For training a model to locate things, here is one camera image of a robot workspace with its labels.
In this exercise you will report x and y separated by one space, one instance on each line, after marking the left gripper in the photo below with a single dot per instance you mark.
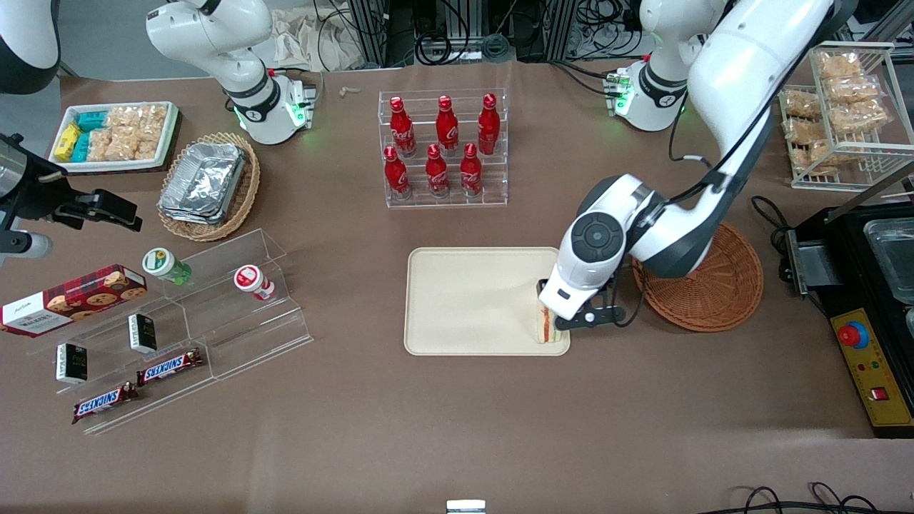
541 284

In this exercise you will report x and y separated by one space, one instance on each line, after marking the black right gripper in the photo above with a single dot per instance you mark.
44 196

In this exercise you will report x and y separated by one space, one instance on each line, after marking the triangle sandwich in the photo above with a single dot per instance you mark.
548 328

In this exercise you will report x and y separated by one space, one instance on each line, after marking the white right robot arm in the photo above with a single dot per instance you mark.
214 36

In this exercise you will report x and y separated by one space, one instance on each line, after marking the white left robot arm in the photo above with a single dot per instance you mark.
742 64

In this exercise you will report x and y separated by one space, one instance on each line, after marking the white rectangular snack tray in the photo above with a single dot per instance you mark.
64 165

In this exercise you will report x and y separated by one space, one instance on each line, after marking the beige plastic tray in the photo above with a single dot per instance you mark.
471 300

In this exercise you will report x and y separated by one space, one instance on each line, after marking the oval light wicker basket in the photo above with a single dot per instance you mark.
246 193

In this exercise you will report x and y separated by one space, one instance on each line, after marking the round brown wicker basket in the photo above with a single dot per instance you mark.
721 285

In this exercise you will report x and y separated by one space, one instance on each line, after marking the clear rice cracker bag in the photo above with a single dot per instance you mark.
139 146
123 118
153 120
103 146

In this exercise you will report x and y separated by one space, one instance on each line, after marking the teal snack packet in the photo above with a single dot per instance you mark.
91 121
81 148

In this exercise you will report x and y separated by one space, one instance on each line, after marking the yellow snack packet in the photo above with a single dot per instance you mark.
66 143

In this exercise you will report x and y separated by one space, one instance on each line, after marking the green cap small bottle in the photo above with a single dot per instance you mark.
163 264

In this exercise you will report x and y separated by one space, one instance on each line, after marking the red tartan cookie box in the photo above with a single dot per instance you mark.
71 300

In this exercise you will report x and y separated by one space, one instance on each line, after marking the stacked aluminium foil trays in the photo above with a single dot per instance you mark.
203 182

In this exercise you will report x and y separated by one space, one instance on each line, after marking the small black white box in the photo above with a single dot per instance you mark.
71 363
143 333

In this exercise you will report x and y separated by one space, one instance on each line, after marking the clear acrylic bottle rack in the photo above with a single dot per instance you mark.
443 200

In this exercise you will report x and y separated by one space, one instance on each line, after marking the red cola bottle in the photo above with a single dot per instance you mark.
437 173
488 127
397 175
448 127
471 171
402 128

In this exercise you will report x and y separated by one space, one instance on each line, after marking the red cap small bottle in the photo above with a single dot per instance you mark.
251 280

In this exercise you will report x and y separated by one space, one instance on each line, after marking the Snickers chocolate bar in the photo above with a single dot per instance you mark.
170 367
103 402

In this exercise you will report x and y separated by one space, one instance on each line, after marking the clear acrylic stepped stand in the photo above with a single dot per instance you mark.
243 335

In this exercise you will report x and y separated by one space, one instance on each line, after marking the small white grey device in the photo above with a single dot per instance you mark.
465 507

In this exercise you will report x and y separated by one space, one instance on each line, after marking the beige cloth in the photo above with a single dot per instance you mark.
307 39

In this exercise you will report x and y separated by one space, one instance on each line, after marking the black countertop appliance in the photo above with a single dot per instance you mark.
842 243

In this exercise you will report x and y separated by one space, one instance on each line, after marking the small clear plastic piece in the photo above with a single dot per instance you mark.
350 91

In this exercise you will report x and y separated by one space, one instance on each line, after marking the fried snack bag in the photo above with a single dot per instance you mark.
853 89
801 103
860 116
810 158
839 64
803 130

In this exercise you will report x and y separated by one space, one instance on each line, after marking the red emergency stop button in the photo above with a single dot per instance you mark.
853 334

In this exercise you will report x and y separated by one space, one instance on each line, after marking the yellow control panel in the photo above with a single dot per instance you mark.
875 371

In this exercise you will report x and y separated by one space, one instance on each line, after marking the metal container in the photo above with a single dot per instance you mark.
892 257

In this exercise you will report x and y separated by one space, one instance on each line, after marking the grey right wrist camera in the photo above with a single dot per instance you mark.
25 245

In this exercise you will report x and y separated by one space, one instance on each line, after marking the aluminium frame rack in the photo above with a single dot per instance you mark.
378 32

